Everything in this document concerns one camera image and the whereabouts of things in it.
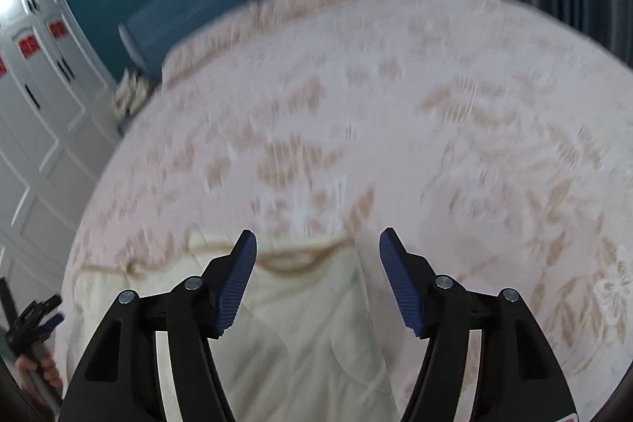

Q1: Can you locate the cream quilted jacket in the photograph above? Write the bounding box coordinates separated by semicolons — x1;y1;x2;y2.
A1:
57;229;398;421

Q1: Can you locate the folded cream clothes pile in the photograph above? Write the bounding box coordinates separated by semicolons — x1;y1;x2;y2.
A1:
112;68;155;120

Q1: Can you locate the person's left hand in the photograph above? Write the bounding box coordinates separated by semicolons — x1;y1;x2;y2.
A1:
15;346;63;395

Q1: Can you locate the white panelled wardrobe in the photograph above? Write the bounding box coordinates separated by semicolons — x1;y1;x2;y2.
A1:
1;0;120;310

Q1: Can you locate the pink butterfly bedspread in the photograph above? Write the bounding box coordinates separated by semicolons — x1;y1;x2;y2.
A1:
55;0;632;421

